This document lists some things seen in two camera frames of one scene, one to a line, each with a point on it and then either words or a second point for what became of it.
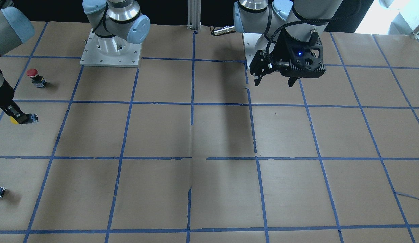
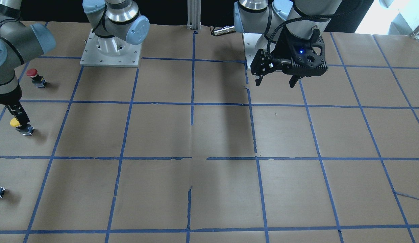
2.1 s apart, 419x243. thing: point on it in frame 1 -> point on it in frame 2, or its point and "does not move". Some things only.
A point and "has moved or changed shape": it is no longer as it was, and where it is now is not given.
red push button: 38,80 does not move
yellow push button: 13,120 has moved or changed shape
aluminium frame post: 194,15 does not move
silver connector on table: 224,30 does not move
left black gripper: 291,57 does not move
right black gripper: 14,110 -> 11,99
